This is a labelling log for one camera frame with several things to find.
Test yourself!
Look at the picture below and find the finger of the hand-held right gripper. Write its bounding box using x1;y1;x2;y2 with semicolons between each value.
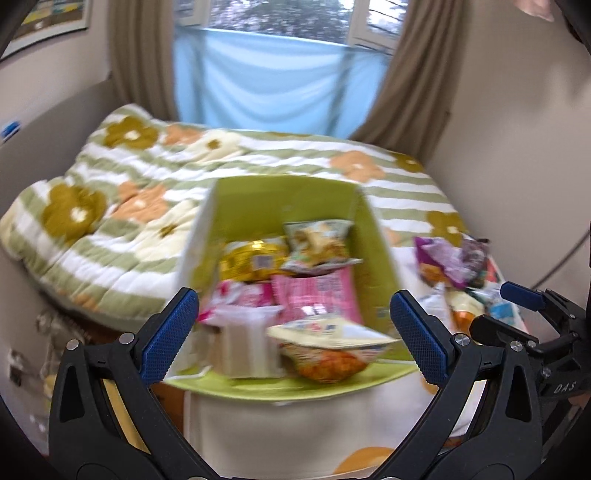
470;314;540;357
501;281;562;334

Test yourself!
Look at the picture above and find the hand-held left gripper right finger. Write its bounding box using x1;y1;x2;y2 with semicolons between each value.
379;290;543;480

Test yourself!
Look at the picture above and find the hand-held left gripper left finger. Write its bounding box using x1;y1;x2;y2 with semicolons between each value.
48;287;206;480

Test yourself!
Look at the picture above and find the blue white snack packet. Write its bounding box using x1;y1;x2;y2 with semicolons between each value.
480;288;515;320

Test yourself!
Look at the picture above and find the orange striped snack packet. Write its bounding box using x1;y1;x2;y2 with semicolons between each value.
450;295;481;334

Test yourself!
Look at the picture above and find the dark purple snack packet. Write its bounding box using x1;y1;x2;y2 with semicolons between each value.
462;235;491;284

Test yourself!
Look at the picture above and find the clear white snack packet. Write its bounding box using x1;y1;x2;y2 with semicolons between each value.
215;307;284;378

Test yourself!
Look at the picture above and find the pink white snack packet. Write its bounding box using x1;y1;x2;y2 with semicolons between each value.
198;281;278;326

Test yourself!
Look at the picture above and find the orange white snack packet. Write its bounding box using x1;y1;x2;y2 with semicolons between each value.
267;318;400;384

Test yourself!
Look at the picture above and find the yellow snack packet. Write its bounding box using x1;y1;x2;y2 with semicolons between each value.
219;236;289;283

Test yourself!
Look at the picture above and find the green cardboard box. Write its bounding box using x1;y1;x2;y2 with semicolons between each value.
164;175;419;402

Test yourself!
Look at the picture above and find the pale green snack packet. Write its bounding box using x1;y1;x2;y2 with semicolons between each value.
281;219;363;274

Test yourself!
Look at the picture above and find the floral striped quilt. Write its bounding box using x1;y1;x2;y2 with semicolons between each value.
0;104;469;324

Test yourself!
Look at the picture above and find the brown curtain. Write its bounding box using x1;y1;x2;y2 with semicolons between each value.
108;0;178;121
348;0;472;160

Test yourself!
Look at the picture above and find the grey bed headboard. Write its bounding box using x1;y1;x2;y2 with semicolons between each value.
0;78;121;217

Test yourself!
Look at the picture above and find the light blue cloth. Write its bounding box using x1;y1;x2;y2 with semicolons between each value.
173;25;393;139

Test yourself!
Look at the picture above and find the pink hanging garment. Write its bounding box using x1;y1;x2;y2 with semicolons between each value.
512;0;555;22

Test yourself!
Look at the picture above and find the framed house picture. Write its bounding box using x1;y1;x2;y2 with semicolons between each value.
0;0;90;62

